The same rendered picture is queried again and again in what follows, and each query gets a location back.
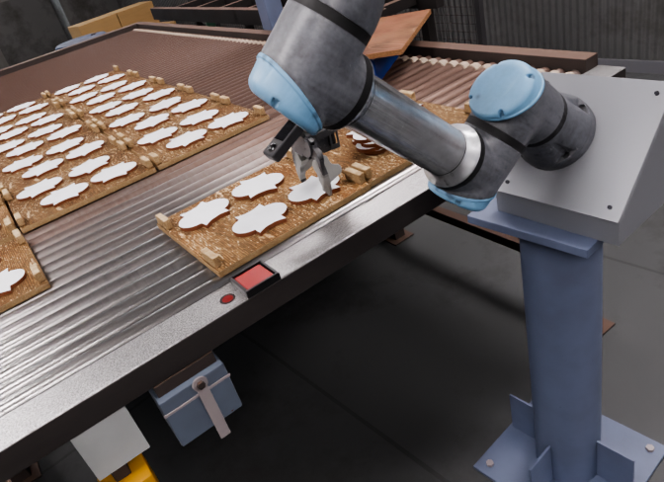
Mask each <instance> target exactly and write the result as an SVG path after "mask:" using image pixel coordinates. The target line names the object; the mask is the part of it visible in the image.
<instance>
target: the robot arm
mask: <svg viewBox="0 0 664 482"><path fill-rule="evenodd" d="M384 1H385V0H288V1H287V3H286V5H285V7H284V9H283V11H282V13H281V15H280V16H279V18H278V20H277V22H276V23H275V25H274V27H273V29H272V31H271V33H270V35H269V37H268V39H267V41H266V43H265V45H264V47H263V49H262V51H261V52H259V53H258V55H257V61H256V63H255V65H254V67H253V69H252V71H251V74H250V76H249V80H248V83H249V87H250V89H251V91H252V92H253V93H254V94H255V95H256V96H258V97H259V98H260V99H262V100H263V101H264V102H266V103H267V104H268V105H270V106H271V107H273V108H274V109H275V110H277V111H278V112H279V113H281V114H282V115H284V116H285V117H286V118H288V121H287V122H286V123H285V124H284V126H283V127H282V128H281V129H280V131H279V132H278V133H277V134H276V136H275V137H274V138H273V139H272V141H271V142H270V143H269V144H268V146H267V147H266V148H265V149H264V151H263V153H264V155H265V156H266V157H267V158H269V159H271V160H273V161H276V162H280V161H281V160H282V159H283V157H284V156H285V155H286V154H287V152H288V151H289V150H290V149H291V154H292V159H293V163H294V165H295V169H296V172H297V174H298V177H299V180H300V181H301V182H302V183H303V182H305V181H306V177H305V172H306V171H307V170H308V169H309V168H311V167H313V169H314V171H315V172H316V174H317V176H318V179H319V182H320V184H321V186H322V190H323V191H324V192H325V193H326V194H327V195H328V196H332V187H331V182H332V181H333V180H334V179H335V178H336V177H337V176H338V175H340V174H341V172H342V168H341V166H340V165H339V164H332V163H330V161H329V159H328V157H327V156H326V155H323V153H326V152H328V151H330V150H331V149H332V150H333V149H336V148H338V147H340V142H339V136H338V131H337V130H338V129H341V128H344V127H345V128H347V129H349V130H351V131H352V132H354V133H356V134H358V135H360V136H362V137H364V138H366V139H368V140H369V141H371V142H373V143H375V144H377V145H379V146H381V147H383V148H385V149H386V150H388V151H390V152H392V153H394V154H396V155H398V156H400V157H401V158H403V159H405V160H407V161H409V162H411V163H413V164H415V165H417V166H418V167H420V168H422V169H424V173H425V175H426V177H427V179H428V180H429V181H428V188H429V189H430V190H431V191H432V192H433V193H434V194H436V195H437V196H439V197H440V198H442V199H444V200H446V201H448V202H450V203H454V204H456V205H457V206H459V207H462V208H465V209H468V210H472V211H482V210H484V209H485V208H486V207H487V206H488V205H489V203H490V202H491V200H493V199H494V198H495V197H496V195H497V192H498V190H499V188H500V187H501V185H502V184H503V182H504V181H505V179H506V178H507V176H508V175H509V173H510V172H511V170H512V169H513V167H514V166H515V164H516V163H517V161H518V160H519V158H520V156H521V157H522V158H523V159H524V160H525V161H526V162H527V163H529V164H530V165H532V166H533V167H535V168H537V169H540V170H545V171H553V170H559V169H562V168H565V167H567V166H569V165H571V164H573V163H574V162H576V161H577V160H578V159H579V158H580V157H581V156H583V154H584V153H585V152H586V151H587V150H588V148H589V147H590V145H591V143H592V141H593V138H594V135H595V131H596V120H595V116H594V114H593V112H592V110H591V109H590V107H589V106H588V105H587V104H586V103H585V102H584V101H582V100H581V99H580V98H578V97H576V96H574V95H571V94H566V93H561V92H558V91H557V90H556V89H555V88H554V87H553V86H552V85H551V84H549V83H548V82H547V81H546V80H545V79H544V78H543V76H542V75H541V73H540V72H539V71H537V70H536V69H534V68H532V67H531V66H530V65H529V64H527V63H526V62H523V61H520V60H505V61H501V62H500V63H498V64H494V65H492V66H490V67H488V68H487V69H486V70H484V71H483V72H482V73H481V74H480V75H479V76H478V77H477V78H476V80H475V81H474V83H473V85H472V86H471V89H470V92H469V96H468V97H469V99H470V100H469V106H470V109H471V113H470V115H469V116H468V118H467V120H466V121H465V123H454V124H449V123H447V122H446V121H444V120H442V119H441V118H439V117H438V116H436V115H435V114H433V113H431V112H430V111H428V110H427V109H425V108H424V107H422V106H421V105H419V104H418V103H416V102H415V101H413V100H412V99H410V98H409V97H407V96H405V95H404V94H402V93H401V92H399V91H398V90H396V89H395V88H393V87H392V86H390V85H389V84H387V83H386V82H384V81H383V80H381V79H380V78H378V77H376V76H375V75H374V67H373V64H372V62H371V61H370V59H369V58H368V57H367V56H365V55H364V54H363V52H364V50H365V48H366V47H367V45H368V43H369V41H370V39H371V38H372V35H373V34H374V31H375V29H376V27H377V24H378V22H379V19H380V16H381V13H382V10H383V6H384ZM334 132H336V137H337V143H336V139H335V134H334Z"/></svg>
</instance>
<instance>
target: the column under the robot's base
mask: <svg viewBox="0 0 664 482"><path fill-rule="evenodd" d="M467 221H468V223H471V224H474V225H478V226H481V227H484V228H488V229H491V230H494V231H498V232H501V233H504V234H507V235H511V236H514V237H517V238H519V242H520V254H521V266H522V278H523V291H524V302H525V314H526V326H527V339H528V351H529V363H530V375H531V388H532V399H533V400H532V401H531V402H530V403H527V402H525V401H524V400H522V399H520V398H518V397H516V396H514V395H512V394H510V404H511V414H512V423H511V425H510V426H509V427H508V428H507V429H506V430H505V431H504V432H503V434H502V435H501V436H500V437H499V438H498V439H497V440H496V441H495V443H494V444H493V445H492V446H490V447H489V448H488V449H487V451H486V452H485V453H484V454H483V455H482V456H481V457H480V458H479V460H478V461H477V462H476V463H475V464H474V465H473V468H474V469H475V470H477V471H478V472H480V473H481V474H483V475H484V476H486V477H487V478H489V479H490V480H492V481H493V482H647V481H648V480H649V478H650V477H651V475H652V474H653V472H654V471H655V469H656V468H657V466H658V465H659V463H660V462H661V460H662V459H663V457H664V445H663V444H661V443H659V442H656V441H654V440H652V439H650V438H648V437H646V436H644V435H642V434H640V433H638V432H636V431H634V430H632V429H630V428H628V427H626V426H624V425H622V424H620V423H618V422H616V421H614V420H612V419H610V418H608V417H606V416H604V415H602V333H603V243H604V242H603V241H599V240H596V239H593V238H589V237H586V236H583V235H579V234H576V233H573V232H569V231H566V230H563V229H559V228H556V227H552V226H549V225H546V224H542V223H539V222H536V221H532V220H529V219H526V218H522V217H520V216H517V215H513V214H510V213H507V212H503V211H500V210H498V208H497V199H496V197H495V198H494V199H493V200H491V202H490V203H489V205H488V206H487V207H486V208H485V209H484V210H482V211H473V212H471V213H470V214H469V215H468V216H467Z"/></svg>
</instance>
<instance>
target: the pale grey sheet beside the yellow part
mask: <svg viewBox="0 0 664 482"><path fill-rule="evenodd" d="M71 442H72V444H73V445H74V446H75V448H76V449H77V450H78V452H79V453H80V455H81V456H82V457H83V459H84V460H85V461H86V463H87V464H88V466H89V467H90V468H91V470H92V471H93V472H94V474H95V475H96V477H97V478H98V479H99V481H101V480H103V479H104V478H106V477H107V476H109V475H110V474H111V473H113V472H114V471H116V470H117V469H119V468H120V467H122V466H123V465H125V464H126V463H128V462H129V461H131V460H132V459H133V458H135V457H136V456H138V455H139V454H141V453H142V452H144V451H145V450H147V449H148V448H150V445H149V444H148V442H147V440H146V439H145V437H144V436H143V434H142V432H141V431H140V429H139V428H138V426H137V424H136V423H135V421H134V420H133V418H132V416H131V415H130V413H129V411H128V410H127V408H126V407H125V406H123V407H122V408H120V409H119V410H118V411H116V412H115V413H113V414H112V415H110V416H108V417H107V418H105V419H104V420H102V421H101V422H99V423H97V424H96V425H94V426H93V427H91V428H90V429H88V430H86V431H85V432H83V433H82V434H80V435H79V436H77V437H75V438H74V439H72V440H71Z"/></svg>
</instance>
